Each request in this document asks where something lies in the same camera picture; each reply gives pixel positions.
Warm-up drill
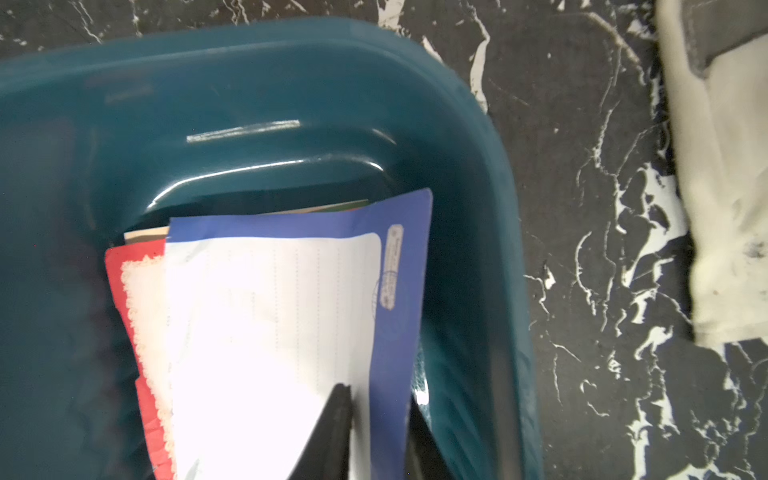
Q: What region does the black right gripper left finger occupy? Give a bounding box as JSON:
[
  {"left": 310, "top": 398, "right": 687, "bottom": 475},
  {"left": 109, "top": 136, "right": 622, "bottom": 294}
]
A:
[{"left": 289, "top": 384, "right": 354, "bottom": 480}]

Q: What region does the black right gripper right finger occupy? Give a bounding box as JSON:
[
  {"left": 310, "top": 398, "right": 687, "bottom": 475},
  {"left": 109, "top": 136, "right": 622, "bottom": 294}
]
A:
[{"left": 405, "top": 397, "right": 453, "bottom": 480}]

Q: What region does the blue bordered stationery paper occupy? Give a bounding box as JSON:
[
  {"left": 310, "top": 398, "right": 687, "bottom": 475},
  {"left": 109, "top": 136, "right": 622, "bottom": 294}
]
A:
[{"left": 164, "top": 189, "right": 433, "bottom": 479}]

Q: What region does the red bordered stationery paper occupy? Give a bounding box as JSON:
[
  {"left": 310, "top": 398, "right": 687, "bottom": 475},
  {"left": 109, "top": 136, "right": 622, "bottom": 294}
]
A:
[{"left": 104, "top": 239, "right": 178, "bottom": 479}]

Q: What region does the teal plastic storage box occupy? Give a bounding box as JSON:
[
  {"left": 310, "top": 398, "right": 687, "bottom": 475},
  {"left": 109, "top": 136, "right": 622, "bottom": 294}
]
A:
[{"left": 1, "top": 18, "right": 544, "bottom": 479}]

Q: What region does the green bordered stationery paper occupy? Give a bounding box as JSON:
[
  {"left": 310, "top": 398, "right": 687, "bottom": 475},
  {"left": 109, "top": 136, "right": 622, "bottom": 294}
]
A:
[{"left": 269, "top": 200, "right": 369, "bottom": 215}]

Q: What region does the beige stationery paper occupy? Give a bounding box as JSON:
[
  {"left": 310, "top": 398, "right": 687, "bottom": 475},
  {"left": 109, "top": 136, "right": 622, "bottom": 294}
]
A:
[{"left": 123, "top": 226, "right": 170, "bottom": 245}]

